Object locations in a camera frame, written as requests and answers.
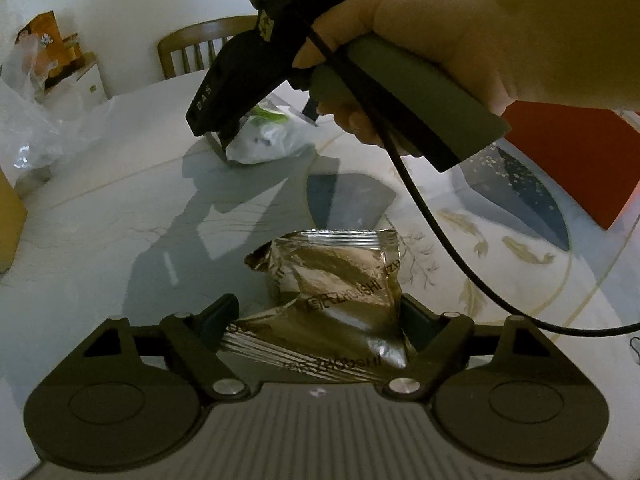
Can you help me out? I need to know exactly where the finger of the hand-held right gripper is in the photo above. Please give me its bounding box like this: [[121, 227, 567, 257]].
[[202, 129, 237, 162]]

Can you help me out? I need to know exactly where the red cardboard box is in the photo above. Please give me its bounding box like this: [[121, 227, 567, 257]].
[[499, 100, 640, 232]]

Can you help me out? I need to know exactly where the silver printed wrapper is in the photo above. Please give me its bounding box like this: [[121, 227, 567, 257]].
[[220, 228, 420, 384]]

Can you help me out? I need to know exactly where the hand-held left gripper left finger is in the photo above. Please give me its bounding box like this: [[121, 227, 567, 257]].
[[81, 294, 252, 402]]

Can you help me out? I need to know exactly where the clear plastic bag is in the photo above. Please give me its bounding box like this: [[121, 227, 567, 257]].
[[0, 34, 117, 187]]

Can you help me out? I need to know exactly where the wooden slatted chair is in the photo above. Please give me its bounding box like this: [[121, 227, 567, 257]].
[[157, 15, 262, 80]]

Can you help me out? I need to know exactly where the white plastic bag green print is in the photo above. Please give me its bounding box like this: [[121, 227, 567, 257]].
[[224, 94, 317, 166]]

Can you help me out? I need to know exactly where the orange printed box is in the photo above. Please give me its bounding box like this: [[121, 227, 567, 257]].
[[14, 10, 85, 92]]

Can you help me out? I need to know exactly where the small white cabinet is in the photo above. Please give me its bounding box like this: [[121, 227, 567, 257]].
[[44, 52, 107, 107]]

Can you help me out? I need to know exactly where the brown cardboard box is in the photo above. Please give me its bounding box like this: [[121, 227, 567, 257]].
[[0, 165, 29, 274]]

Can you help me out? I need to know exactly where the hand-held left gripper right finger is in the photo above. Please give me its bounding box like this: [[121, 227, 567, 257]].
[[381, 295, 552, 402]]

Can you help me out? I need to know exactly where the person's right hand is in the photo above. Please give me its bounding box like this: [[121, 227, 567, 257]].
[[291, 0, 640, 149]]

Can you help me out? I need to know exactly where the white marble desktop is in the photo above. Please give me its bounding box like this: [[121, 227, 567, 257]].
[[0, 71, 640, 480]]

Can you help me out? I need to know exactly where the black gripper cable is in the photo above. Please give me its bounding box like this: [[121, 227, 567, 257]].
[[304, 24, 640, 337]]

